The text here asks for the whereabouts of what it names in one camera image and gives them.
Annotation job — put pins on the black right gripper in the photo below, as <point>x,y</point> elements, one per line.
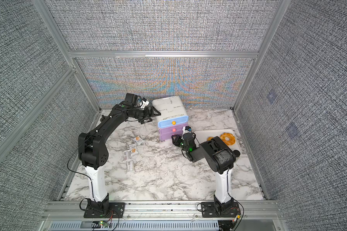
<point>176,140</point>

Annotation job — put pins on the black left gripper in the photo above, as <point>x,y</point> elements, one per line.
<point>147,116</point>

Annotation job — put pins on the purple drawer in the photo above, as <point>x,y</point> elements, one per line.
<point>178,128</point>
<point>168,136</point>

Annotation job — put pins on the white blue drawer cabinet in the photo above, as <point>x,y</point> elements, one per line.
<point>171,109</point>

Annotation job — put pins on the white cookie packet top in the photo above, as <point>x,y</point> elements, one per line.
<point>138,140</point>

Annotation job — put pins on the white cookie packet orange picture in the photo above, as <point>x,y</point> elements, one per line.
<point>133,149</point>

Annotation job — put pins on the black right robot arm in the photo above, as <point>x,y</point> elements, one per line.
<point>220,159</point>

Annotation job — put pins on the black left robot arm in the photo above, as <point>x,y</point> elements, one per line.
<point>93,152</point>

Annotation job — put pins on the white rectangular tray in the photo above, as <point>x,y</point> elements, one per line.
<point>203,135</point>

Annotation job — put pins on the white cookie packet barcode up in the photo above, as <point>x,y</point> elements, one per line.
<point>126,155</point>

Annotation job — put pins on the orange glazed donut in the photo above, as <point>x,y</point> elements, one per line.
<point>228,138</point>

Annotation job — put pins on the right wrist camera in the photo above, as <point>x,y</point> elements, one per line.
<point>186,129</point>

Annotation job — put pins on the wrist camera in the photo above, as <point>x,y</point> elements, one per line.
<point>186,129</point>
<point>142,103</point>

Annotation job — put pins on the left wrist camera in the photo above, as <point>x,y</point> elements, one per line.
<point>142,103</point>

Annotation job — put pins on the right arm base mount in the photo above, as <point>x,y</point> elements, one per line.
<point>216,209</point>

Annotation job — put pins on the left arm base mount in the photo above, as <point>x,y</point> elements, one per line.
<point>104,209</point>

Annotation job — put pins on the aluminium front rail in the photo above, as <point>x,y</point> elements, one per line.
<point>254,215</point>

